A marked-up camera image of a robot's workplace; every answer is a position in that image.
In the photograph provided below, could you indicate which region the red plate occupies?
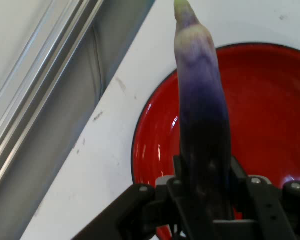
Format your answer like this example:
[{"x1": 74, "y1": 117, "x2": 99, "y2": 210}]
[{"x1": 130, "y1": 42, "x2": 300, "y2": 240}]

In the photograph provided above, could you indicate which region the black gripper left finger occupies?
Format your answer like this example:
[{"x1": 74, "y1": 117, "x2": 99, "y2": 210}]
[{"x1": 72, "y1": 154, "x2": 200, "y2": 240}]

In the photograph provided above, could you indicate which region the aluminium wall rail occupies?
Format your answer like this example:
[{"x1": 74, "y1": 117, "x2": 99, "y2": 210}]
[{"x1": 0, "y1": 0, "x2": 109, "y2": 199}]

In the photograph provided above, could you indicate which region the purple toy eggplant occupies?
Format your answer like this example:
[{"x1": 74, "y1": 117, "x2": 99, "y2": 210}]
[{"x1": 173, "y1": 0, "x2": 235, "y2": 221}]

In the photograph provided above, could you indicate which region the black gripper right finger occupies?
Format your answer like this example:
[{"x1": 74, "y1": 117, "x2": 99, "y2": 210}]
[{"x1": 211, "y1": 155, "x2": 300, "y2": 240}]

